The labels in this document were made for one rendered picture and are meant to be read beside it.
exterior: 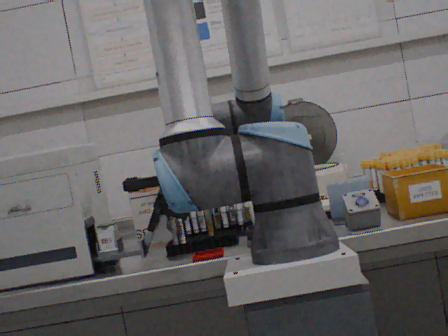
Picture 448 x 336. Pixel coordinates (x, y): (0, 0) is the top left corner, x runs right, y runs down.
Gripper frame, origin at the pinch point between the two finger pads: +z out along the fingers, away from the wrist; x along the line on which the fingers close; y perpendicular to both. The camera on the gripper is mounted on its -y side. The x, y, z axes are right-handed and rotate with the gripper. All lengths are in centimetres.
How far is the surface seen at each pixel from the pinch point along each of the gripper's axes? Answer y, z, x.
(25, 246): -25.0, 9.0, -4.5
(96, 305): -5.4, 15.9, -5.5
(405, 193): 51, -31, -2
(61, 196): -20.8, -4.5, -4.5
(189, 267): 11.3, -0.2, -8.5
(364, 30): 38, -74, 59
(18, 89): -60, -20, 60
